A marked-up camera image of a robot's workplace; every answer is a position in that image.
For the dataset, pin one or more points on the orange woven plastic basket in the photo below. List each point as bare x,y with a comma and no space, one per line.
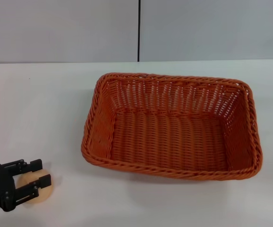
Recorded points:
169,139

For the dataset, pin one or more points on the black vertical wall strip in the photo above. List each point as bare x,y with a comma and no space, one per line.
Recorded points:
139,30

